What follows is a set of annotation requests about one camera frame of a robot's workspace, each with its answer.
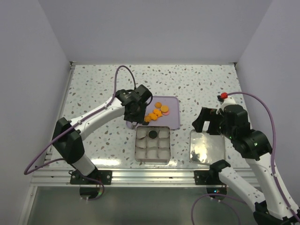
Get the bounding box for black round cookie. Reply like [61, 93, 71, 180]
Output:
[148, 130, 158, 139]

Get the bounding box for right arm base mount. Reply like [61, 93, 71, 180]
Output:
[194, 170, 224, 186]

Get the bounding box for aluminium rail front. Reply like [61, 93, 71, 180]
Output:
[30, 167, 261, 187]

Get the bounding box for metal tin lid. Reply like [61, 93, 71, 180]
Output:
[190, 130, 225, 165]

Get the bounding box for metal cookie tin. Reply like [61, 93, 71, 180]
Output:
[135, 126, 171, 164]

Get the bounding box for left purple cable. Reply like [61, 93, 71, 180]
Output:
[23, 65, 138, 176]

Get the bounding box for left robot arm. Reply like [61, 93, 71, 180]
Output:
[52, 85, 153, 184]

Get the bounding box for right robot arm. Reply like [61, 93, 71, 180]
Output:
[192, 105, 300, 225]

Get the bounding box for metal tongs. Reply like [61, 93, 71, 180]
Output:
[130, 122, 138, 129]

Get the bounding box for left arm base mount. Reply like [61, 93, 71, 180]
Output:
[68, 170, 113, 185]

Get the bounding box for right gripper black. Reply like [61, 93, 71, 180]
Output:
[192, 106, 235, 139]

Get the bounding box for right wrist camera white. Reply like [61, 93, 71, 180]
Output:
[217, 92, 236, 114]

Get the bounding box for orange round sandwich cookie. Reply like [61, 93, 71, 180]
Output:
[160, 105, 169, 113]

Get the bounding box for purple plastic tray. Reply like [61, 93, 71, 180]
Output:
[126, 96, 181, 130]

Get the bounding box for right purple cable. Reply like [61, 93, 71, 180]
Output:
[190, 91, 300, 225]

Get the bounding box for purple cable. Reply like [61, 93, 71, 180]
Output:
[190, 91, 300, 225]
[23, 65, 138, 176]

